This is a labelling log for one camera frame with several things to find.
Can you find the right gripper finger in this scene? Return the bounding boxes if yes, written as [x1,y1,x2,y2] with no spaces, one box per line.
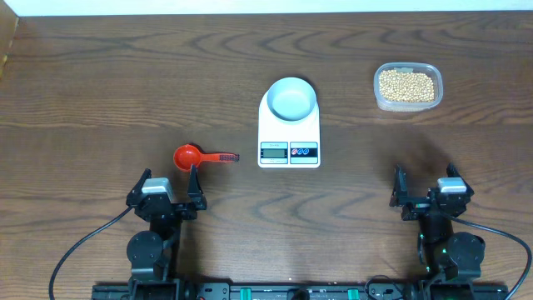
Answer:
[389,165,408,207]
[446,163,474,196]

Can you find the white digital kitchen scale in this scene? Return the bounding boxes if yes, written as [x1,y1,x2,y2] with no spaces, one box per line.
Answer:
[257,90,321,168]

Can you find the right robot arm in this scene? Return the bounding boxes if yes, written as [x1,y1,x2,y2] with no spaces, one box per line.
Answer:
[390,164,486,299]

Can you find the yellow soybeans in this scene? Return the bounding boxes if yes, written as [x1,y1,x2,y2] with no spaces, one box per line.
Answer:
[378,69,435,103]

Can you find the grey round bowl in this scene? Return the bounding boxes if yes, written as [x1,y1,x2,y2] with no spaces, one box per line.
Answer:
[266,77,318,122]

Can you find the red measuring scoop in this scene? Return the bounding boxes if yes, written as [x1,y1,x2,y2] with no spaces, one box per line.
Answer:
[173,144,240,172]

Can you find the clear plastic container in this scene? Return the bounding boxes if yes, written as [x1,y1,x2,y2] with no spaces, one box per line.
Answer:
[373,62,444,113]

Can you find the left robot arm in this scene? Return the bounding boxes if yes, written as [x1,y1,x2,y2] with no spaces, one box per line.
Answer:
[125,166,207,300]

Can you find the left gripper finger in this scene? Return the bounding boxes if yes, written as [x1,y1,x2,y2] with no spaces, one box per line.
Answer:
[187,164,207,210]
[127,168,152,205]

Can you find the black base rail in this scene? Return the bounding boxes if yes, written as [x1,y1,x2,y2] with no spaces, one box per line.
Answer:
[91,282,507,300]

